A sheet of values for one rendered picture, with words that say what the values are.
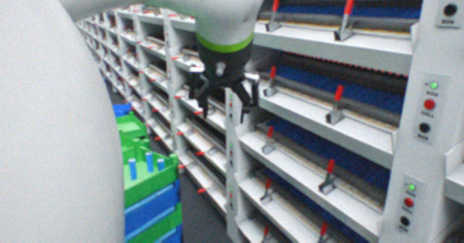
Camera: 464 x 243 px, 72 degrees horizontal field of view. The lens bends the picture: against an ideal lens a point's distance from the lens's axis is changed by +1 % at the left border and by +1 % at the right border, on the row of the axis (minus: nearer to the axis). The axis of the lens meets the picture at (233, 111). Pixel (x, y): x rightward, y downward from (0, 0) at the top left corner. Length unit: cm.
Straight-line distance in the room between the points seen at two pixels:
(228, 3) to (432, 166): 46
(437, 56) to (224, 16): 37
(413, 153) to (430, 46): 20
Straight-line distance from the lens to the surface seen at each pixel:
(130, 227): 95
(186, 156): 192
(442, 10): 63
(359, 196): 88
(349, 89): 91
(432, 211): 71
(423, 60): 64
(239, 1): 41
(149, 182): 93
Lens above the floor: 99
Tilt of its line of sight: 19 degrees down
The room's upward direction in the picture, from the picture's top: straight up
